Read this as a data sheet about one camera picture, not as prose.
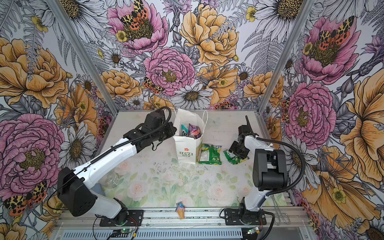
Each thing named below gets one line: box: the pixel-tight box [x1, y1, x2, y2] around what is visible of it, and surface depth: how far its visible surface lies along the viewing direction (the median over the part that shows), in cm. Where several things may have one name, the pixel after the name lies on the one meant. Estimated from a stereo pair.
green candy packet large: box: [198, 143, 222, 166], surface depth 96 cm
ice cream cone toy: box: [175, 201, 186, 220], surface depth 76 cm
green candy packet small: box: [223, 150, 250, 165], surface depth 93 cm
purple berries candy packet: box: [187, 123, 202, 139], surface depth 91 cm
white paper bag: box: [168, 107, 208, 164], surface depth 85 cm
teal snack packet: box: [180, 124, 189, 137], surface depth 99 cm
